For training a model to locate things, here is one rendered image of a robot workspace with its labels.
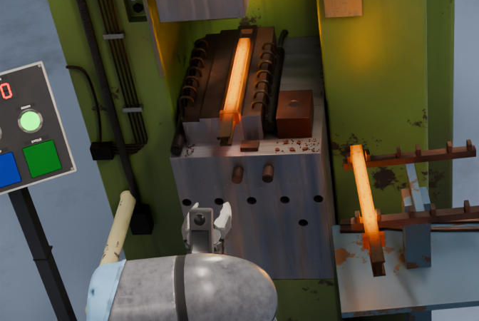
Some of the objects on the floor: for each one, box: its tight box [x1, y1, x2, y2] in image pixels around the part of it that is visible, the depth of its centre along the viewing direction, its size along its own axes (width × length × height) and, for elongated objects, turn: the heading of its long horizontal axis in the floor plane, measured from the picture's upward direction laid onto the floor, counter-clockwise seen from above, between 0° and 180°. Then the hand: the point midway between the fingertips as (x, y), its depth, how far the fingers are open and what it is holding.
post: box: [8, 187, 77, 321], centre depth 253 cm, size 4×4×108 cm
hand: (211, 204), depth 195 cm, fingers open, 6 cm apart
